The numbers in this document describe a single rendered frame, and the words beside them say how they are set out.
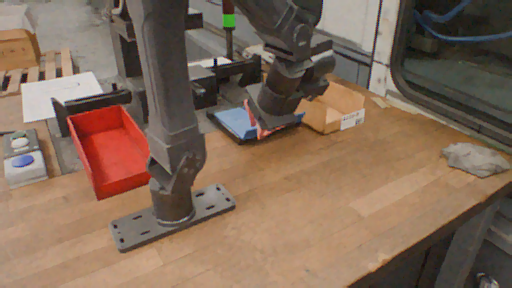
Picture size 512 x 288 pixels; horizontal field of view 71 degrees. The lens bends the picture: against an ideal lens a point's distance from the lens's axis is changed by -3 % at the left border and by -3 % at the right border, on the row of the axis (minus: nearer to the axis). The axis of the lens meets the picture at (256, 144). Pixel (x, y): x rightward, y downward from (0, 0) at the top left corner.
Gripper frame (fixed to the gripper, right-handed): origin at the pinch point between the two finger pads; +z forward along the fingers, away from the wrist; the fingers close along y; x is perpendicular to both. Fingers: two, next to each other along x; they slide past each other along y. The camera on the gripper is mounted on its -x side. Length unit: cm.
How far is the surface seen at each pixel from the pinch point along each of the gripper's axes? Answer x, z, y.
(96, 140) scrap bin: 29.8, 13.0, 15.3
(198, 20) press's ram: 2.3, -4.6, 29.3
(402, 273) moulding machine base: -50, 48, -42
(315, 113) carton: -14.7, -0.9, -0.3
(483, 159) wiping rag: -33.4, -13.9, -27.1
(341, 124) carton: -20.1, 0.0, -4.4
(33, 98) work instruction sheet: 41, 31, 45
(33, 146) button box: 42.0, 10.7, 16.0
